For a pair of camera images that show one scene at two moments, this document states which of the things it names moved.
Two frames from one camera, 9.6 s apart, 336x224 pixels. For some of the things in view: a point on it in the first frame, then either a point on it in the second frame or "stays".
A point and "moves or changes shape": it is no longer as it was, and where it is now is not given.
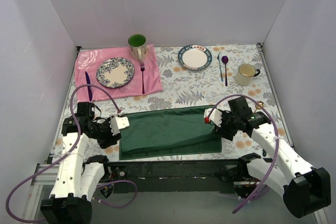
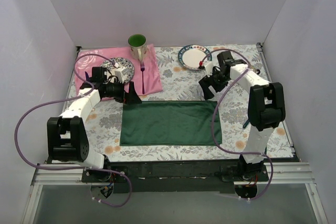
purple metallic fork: (143, 67) stays
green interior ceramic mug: (137, 43) stays
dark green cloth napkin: (168, 132) moves or changes shape
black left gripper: (108, 138) to (126, 95)
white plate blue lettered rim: (195, 57) stays
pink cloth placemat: (88, 60) stays
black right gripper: (222, 128) to (211, 82)
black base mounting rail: (218, 176) stays
